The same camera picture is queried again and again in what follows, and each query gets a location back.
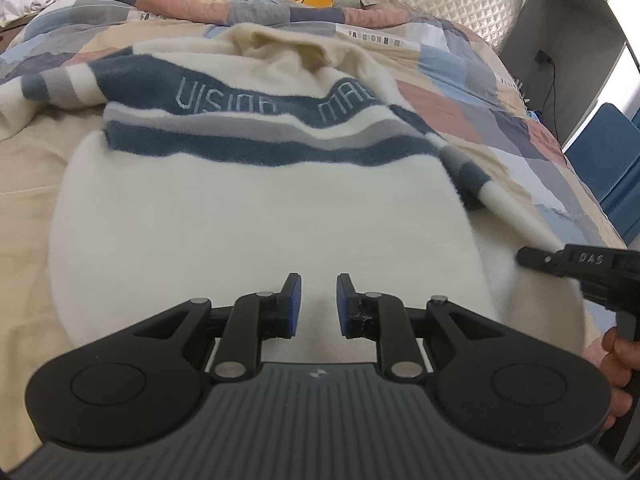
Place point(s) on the grey bedside cabinet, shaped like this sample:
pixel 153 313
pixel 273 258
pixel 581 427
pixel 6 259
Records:
pixel 565 35

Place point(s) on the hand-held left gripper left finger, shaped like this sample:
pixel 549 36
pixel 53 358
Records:
pixel 295 305

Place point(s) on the cream sweater with blue stripes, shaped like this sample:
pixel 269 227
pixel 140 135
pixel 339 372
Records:
pixel 250 210

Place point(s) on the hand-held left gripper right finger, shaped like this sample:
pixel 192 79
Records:
pixel 344 305

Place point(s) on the person's right hand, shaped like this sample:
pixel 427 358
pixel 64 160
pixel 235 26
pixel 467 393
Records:
pixel 616 365

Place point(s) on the patchwork checkered quilt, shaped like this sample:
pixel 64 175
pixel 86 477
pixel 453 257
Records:
pixel 190 5

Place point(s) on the white clothes pile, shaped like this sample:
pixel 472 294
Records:
pixel 25 5

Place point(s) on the black plug adapter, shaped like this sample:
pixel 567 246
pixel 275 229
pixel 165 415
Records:
pixel 542 56

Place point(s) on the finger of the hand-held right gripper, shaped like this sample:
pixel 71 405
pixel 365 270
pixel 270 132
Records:
pixel 542 260

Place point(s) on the blue chair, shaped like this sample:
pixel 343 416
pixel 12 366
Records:
pixel 610 170

